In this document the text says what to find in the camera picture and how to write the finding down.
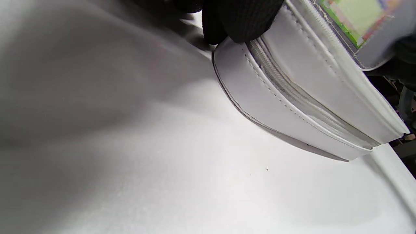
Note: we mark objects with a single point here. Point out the white printed zippered pencil case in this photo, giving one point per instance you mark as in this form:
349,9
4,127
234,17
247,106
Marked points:
292,97

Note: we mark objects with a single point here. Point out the person's left hand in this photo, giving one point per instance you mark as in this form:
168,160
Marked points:
240,19

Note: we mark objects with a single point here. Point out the colourful printed card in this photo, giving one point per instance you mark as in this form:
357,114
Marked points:
357,16

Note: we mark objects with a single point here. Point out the person's right hand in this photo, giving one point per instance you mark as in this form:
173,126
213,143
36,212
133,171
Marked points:
406,61

